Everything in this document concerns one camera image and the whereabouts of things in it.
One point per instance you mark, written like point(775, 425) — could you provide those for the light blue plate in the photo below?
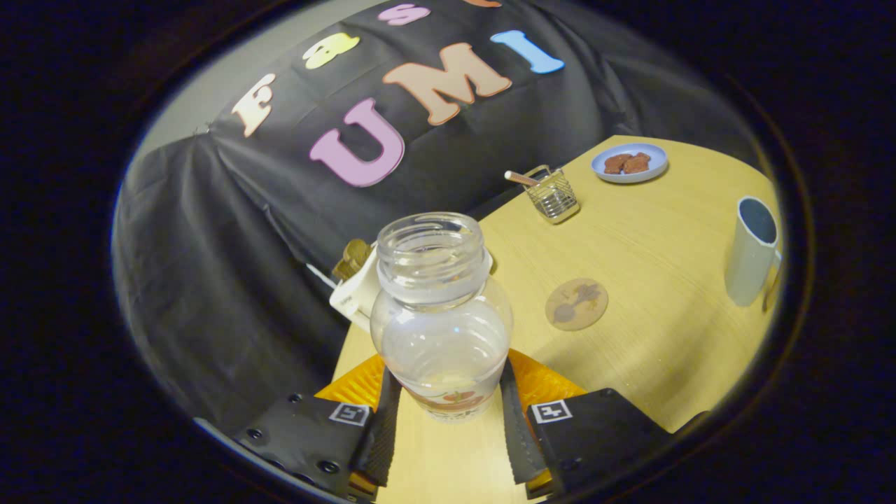
point(656, 168)

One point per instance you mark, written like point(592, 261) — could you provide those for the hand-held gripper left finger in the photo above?
point(381, 434)

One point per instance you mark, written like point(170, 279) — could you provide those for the wooden table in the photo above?
point(665, 350)

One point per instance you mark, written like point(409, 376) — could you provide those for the clear plastic juice bottle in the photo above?
point(441, 336)

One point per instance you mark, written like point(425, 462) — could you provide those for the white rectangular container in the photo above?
point(357, 297)

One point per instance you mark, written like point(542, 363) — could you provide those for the small wooden stick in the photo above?
point(519, 178)

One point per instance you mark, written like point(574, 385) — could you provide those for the round brown coaster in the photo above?
point(576, 304)

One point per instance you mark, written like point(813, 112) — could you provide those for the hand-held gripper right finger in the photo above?
point(518, 434)

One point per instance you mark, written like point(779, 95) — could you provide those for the brown cookie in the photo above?
point(638, 163)
point(616, 164)

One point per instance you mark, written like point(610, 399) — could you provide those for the pale blue cup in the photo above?
point(749, 266)

